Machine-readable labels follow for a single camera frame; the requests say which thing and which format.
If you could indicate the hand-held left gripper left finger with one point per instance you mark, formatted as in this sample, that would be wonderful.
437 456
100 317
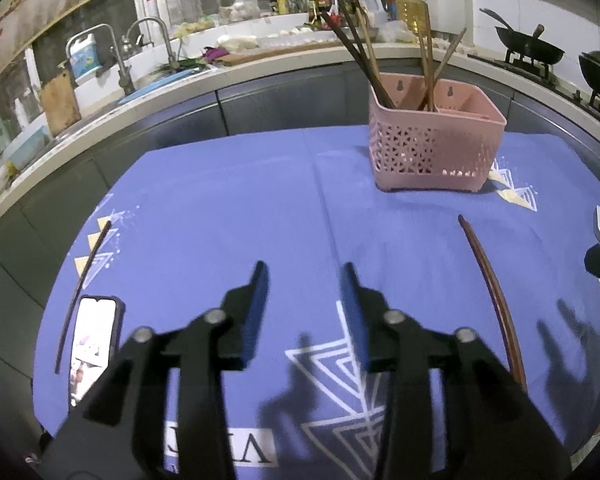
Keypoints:
257 310

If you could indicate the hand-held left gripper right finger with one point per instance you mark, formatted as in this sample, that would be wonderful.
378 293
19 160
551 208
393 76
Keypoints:
355 320

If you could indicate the reddish brown chopstick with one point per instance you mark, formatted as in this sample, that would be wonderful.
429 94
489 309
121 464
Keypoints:
498 300

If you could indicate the pink plastic utensil basket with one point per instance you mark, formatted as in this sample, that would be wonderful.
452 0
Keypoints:
430 155

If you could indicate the bunch of chopsticks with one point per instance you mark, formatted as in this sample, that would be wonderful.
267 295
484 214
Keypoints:
380 87

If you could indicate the blue printed tablecloth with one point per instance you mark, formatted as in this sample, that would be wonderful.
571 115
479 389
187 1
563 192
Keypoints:
220 220

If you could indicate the black smartphone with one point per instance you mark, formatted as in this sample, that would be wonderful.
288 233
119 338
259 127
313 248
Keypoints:
95 345

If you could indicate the thin dark stick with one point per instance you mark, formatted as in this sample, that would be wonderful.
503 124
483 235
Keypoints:
82 295

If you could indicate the gas stove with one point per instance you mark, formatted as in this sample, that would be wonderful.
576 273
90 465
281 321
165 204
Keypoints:
570 87

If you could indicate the black wok with ladle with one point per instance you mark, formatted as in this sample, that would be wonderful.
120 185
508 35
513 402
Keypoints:
530 47

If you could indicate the purple vegetable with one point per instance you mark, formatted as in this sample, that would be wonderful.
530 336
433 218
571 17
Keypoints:
214 54

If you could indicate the blue plastic basin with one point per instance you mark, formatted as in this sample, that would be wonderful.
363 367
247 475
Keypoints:
27 147

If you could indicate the wooden cutting board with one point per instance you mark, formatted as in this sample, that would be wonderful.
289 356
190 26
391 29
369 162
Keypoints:
60 105

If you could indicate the tall steel faucet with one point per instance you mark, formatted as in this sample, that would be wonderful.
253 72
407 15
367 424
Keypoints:
162 30

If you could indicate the blue and white detergent bottle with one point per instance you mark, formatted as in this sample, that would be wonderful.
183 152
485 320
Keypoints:
85 62

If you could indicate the white plastic jug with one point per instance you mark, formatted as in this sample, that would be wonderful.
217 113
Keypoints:
372 7

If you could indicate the yellow cooking oil bottle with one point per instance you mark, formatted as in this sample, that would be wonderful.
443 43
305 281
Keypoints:
412 10

